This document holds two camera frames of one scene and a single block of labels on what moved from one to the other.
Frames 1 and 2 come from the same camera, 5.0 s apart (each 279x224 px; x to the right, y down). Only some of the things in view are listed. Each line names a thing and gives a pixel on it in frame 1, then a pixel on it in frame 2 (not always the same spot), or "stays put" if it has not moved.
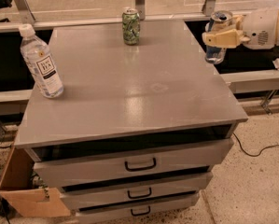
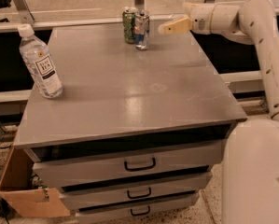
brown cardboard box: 16,188 stays put
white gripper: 259,28 -> 201,20
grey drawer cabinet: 143,122 stays put
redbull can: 216,55 -> 142,21
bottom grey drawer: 170,203 stays put
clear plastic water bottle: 41,62 stays put
